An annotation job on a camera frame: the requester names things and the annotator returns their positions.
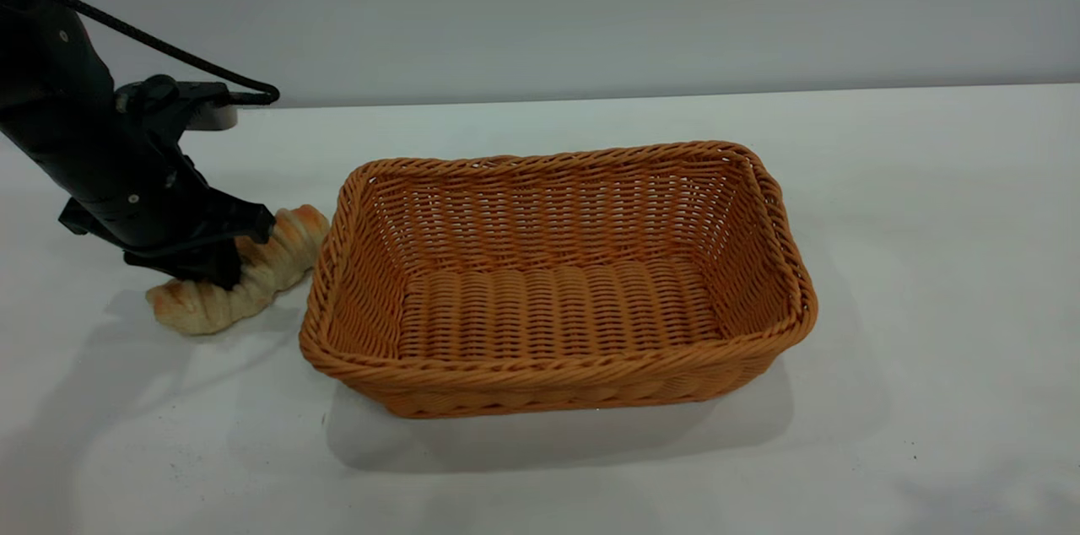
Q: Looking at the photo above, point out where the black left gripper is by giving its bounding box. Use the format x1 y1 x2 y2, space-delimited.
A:
57 177 277 292

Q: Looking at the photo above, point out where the ridged golden bread roll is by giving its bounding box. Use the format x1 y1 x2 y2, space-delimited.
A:
145 204 332 337

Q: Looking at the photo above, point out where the orange woven wicker basket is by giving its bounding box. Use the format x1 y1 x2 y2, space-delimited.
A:
299 140 818 420

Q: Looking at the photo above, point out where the grey wrist camera black mount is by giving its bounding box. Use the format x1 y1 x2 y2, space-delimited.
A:
116 75 239 132

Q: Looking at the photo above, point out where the braided black cable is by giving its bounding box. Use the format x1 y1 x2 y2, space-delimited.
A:
0 0 281 107

